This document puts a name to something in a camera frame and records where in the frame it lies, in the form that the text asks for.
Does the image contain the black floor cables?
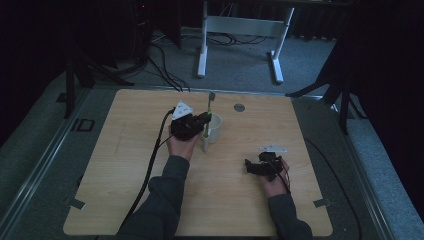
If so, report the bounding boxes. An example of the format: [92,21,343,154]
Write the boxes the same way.
[145,31,192,93]

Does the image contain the long black cable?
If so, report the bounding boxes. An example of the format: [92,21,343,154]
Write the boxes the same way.
[302,137,364,240]

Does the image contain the left hand-held gripper black cable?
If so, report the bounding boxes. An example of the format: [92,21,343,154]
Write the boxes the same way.
[119,107,177,232]

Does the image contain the black computer tower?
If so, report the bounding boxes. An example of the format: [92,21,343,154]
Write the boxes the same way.
[129,0,155,66]

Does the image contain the white metal desk frame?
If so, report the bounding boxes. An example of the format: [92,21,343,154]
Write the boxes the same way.
[196,0,296,85]

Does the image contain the person's right hand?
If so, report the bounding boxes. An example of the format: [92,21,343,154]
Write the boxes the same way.
[259,158,291,199]

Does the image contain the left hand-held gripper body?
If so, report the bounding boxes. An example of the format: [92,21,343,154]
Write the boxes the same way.
[170,100,202,142]

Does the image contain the green toothbrush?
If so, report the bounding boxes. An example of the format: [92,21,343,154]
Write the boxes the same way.
[202,91,217,139]

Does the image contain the person's left hand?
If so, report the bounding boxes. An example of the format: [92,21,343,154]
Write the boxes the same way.
[166,128,203,162]

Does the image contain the grey tape piece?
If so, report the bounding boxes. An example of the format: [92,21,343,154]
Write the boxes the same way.
[63,196,87,211]
[312,198,333,209]

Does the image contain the metal floor rail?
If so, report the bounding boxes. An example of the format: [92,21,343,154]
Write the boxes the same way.
[328,99,398,240]
[0,87,93,231]

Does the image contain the right hand-held gripper black cable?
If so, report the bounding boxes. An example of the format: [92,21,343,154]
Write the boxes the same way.
[265,155,292,195]

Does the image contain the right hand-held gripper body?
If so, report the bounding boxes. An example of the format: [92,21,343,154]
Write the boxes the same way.
[257,143,288,183]

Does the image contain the white cup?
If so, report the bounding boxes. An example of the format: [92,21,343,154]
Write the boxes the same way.
[199,113,223,153]

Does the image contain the black tripod stand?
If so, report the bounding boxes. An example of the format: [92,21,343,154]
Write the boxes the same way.
[55,46,135,120]
[285,63,368,136]

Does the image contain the hand-held gripper black cable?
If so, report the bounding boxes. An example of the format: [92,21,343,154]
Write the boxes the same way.
[265,155,292,195]
[119,107,177,232]

